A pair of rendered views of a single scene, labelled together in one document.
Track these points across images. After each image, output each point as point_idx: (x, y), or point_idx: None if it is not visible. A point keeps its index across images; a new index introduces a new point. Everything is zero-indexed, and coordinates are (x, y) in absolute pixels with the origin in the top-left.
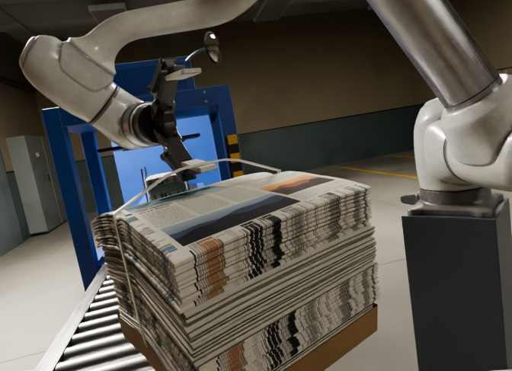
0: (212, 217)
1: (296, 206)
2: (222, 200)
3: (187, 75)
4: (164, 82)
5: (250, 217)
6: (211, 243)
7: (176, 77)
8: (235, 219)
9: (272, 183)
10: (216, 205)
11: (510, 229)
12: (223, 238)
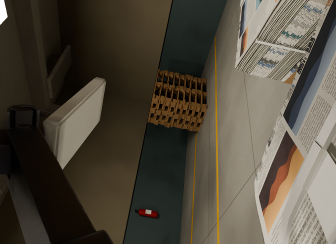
0: (333, 37)
1: (287, 100)
2: (332, 94)
3: (98, 102)
4: (47, 146)
5: (309, 58)
6: None
7: (90, 98)
8: (317, 47)
9: (292, 185)
10: (335, 74)
11: None
12: (323, 12)
